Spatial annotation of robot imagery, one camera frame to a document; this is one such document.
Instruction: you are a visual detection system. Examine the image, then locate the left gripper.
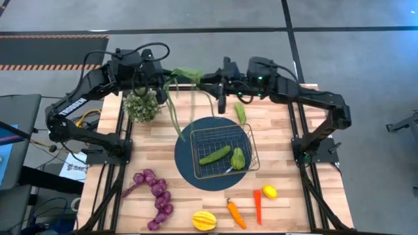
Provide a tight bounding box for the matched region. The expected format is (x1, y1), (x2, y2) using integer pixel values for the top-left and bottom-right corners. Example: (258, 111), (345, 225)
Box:
(140, 48), (179, 106)

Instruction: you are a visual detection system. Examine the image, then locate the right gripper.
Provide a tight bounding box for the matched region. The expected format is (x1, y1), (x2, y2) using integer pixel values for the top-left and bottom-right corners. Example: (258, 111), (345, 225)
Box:
(195, 57), (245, 115)

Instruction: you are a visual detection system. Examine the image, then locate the green long beans bundle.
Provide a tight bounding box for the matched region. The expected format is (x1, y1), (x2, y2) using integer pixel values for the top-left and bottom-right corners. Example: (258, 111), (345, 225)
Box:
(163, 67), (216, 141)

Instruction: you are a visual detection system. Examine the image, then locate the small light green pepper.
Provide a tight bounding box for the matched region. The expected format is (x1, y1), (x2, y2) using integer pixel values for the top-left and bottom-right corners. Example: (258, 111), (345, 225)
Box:
(234, 102), (248, 126)

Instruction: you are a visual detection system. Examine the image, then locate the gold wire basket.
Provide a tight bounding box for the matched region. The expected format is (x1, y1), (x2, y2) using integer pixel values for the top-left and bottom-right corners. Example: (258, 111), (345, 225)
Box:
(189, 123), (261, 180)

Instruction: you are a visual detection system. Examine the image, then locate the dark green cucumber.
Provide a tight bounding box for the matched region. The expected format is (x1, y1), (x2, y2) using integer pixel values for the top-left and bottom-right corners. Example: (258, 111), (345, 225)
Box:
(199, 145), (232, 166)

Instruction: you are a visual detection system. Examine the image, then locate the light green chayote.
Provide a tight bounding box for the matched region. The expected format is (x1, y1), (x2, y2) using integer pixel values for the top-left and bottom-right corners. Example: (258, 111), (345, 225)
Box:
(230, 147), (246, 170)

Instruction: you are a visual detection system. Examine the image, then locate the purple grape string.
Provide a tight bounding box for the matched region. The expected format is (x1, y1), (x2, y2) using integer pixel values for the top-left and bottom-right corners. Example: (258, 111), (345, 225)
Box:
(121, 168), (175, 232)

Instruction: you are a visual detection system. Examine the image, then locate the yellow lemon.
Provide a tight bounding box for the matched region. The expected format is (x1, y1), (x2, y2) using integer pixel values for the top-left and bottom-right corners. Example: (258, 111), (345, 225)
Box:
(262, 185), (278, 200)

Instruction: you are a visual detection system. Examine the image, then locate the orange carrot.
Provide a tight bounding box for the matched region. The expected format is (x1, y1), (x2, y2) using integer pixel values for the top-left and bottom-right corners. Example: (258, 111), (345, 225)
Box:
(253, 189), (263, 226)

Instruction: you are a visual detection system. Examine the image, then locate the large yellow bell pepper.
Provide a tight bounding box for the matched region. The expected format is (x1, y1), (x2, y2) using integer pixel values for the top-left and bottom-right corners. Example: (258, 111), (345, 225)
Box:
(191, 211), (217, 232)

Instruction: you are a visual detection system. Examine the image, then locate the small potted green plant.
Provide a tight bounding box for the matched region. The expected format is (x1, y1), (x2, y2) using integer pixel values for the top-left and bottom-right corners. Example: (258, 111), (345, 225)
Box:
(122, 87), (163, 123)

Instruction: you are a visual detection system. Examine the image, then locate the dark blue round plate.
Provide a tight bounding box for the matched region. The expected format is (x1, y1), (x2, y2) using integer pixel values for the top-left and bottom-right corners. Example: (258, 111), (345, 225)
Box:
(174, 116), (254, 192)

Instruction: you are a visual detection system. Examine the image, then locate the orange chili pepper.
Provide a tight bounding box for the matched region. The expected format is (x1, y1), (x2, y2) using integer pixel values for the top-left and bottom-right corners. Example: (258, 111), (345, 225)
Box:
(226, 198), (248, 230)

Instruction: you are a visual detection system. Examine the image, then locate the black hazard-striped floor mat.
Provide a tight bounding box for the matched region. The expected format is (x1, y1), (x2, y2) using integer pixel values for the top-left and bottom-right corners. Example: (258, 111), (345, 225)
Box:
(0, 35), (110, 71)

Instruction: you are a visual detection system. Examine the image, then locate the white printed paper sheet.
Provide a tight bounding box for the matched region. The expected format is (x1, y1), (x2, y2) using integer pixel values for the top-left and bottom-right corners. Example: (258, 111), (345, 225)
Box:
(59, 151), (89, 183)

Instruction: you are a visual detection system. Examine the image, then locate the grey side cart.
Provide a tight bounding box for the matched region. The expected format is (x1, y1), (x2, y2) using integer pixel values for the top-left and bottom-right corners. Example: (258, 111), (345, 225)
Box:
(0, 93), (42, 190)

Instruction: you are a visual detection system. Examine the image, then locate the blue sheet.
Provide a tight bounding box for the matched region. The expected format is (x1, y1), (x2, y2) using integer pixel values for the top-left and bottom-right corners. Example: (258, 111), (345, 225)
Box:
(0, 123), (19, 187)

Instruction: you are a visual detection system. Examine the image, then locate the dark metal floor stand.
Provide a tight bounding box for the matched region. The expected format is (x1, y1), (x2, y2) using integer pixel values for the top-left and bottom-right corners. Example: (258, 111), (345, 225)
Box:
(385, 110), (418, 134)

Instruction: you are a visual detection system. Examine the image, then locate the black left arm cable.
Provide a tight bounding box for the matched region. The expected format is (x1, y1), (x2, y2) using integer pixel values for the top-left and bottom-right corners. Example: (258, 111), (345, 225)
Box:
(81, 41), (171, 86)

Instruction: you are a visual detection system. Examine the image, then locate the yellow cable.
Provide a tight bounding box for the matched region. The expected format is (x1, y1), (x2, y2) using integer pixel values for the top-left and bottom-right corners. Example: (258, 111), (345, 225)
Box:
(75, 109), (102, 128)

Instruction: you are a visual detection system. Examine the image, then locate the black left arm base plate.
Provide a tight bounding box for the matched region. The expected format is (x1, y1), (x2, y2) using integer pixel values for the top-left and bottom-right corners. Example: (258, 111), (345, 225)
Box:
(85, 139), (133, 165)

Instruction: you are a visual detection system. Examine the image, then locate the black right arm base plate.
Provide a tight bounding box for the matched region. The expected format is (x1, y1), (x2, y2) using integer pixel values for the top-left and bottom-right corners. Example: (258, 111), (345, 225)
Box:
(291, 136), (340, 164)

